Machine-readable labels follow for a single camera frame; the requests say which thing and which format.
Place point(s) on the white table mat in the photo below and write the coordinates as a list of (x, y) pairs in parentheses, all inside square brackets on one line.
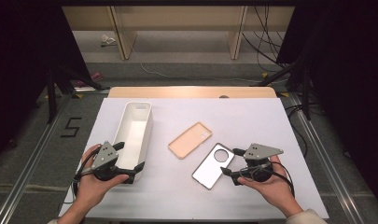
[(193, 193)]

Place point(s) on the person's left hand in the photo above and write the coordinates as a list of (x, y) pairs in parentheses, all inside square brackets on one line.
[(90, 189)]

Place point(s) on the pink packet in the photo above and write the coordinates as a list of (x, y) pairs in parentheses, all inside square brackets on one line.
[(95, 76)]

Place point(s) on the aluminium floor rail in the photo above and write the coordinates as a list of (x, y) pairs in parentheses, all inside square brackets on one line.
[(326, 161), (28, 174)]

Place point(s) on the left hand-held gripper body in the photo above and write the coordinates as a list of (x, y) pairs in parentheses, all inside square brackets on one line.
[(104, 155)]

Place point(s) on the yellow tape piece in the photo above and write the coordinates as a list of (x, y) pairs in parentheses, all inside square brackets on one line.
[(78, 95), (284, 94), (264, 75)]

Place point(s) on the black metal stand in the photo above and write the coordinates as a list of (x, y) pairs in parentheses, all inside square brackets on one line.
[(52, 99), (306, 99)]

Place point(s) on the beige phone case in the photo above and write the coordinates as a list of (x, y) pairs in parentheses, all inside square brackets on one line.
[(189, 140)]

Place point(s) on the dark curtain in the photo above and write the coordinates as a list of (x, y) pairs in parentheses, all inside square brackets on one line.
[(15, 46), (348, 62)]

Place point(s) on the white plastic storage box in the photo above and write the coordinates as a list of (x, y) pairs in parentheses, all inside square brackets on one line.
[(133, 133)]

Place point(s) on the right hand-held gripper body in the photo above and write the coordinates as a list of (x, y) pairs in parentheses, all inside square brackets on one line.
[(259, 151)]

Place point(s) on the person's right hand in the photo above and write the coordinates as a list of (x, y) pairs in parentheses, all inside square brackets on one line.
[(277, 189)]

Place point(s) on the crumpled white paper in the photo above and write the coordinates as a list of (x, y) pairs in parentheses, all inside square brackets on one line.
[(108, 39)]

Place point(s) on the beige wooden shelf unit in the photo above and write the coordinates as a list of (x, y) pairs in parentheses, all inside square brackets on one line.
[(177, 18)]

